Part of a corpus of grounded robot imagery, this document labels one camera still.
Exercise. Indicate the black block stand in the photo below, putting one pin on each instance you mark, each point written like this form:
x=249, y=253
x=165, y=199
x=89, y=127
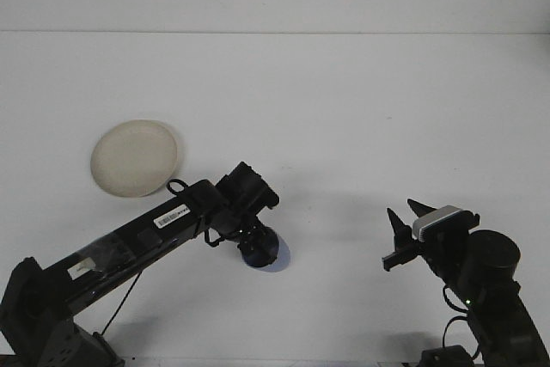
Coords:
x=101, y=352
x=447, y=357

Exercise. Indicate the pale blue cup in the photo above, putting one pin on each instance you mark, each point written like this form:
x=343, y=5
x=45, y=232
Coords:
x=283, y=255

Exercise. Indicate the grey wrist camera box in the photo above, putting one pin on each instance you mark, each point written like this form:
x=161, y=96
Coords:
x=438, y=221

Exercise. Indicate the pale round plate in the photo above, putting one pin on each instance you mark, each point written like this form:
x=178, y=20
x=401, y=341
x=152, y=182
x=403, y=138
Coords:
x=134, y=159

